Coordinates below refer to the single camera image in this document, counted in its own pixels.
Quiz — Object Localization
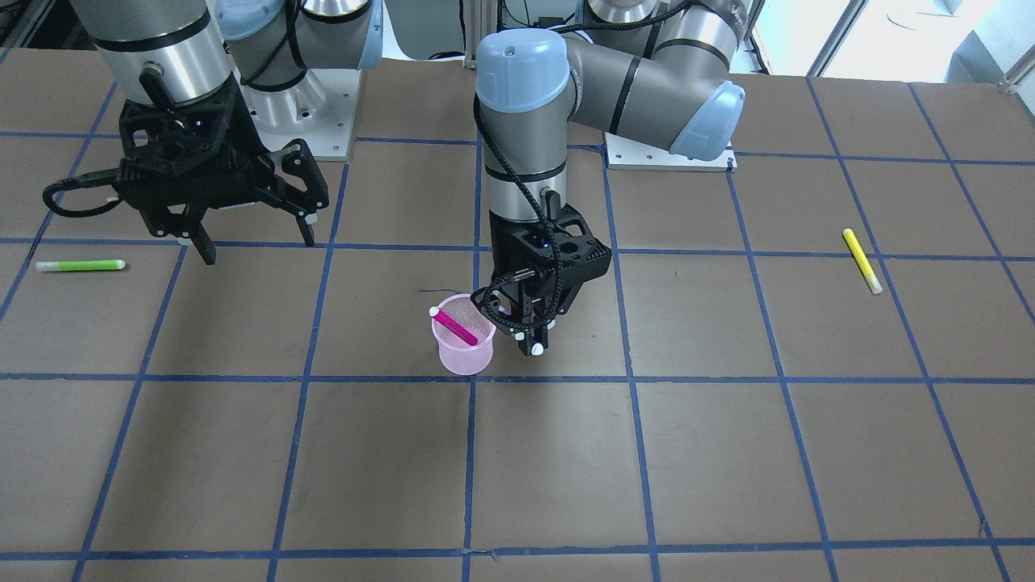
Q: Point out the pink marker pen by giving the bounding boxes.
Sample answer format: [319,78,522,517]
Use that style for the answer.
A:
[428,305,479,347]

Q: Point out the yellow marker pen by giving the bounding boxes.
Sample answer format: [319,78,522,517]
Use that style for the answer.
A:
[842,228,883,295]

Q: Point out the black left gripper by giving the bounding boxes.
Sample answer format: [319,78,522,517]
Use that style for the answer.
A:
[489,204,611,356]

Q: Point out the aluminium frame post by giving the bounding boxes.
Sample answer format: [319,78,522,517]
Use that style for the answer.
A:
[459,0,501,70]

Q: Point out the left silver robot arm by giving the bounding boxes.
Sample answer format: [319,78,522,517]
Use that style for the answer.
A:
[471,1,753,355]

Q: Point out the pink mesh cup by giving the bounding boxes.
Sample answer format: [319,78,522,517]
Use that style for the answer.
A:
[430,293,496,376]

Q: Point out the green marker pen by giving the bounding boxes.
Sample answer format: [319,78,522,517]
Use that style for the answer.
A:
[34,260,127,272]

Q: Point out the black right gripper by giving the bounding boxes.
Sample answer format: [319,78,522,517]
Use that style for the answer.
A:
[113,77,329,265]

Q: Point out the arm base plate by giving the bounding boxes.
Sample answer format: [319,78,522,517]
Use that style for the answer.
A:
[602,137,738,172]
[243,69,362,162]

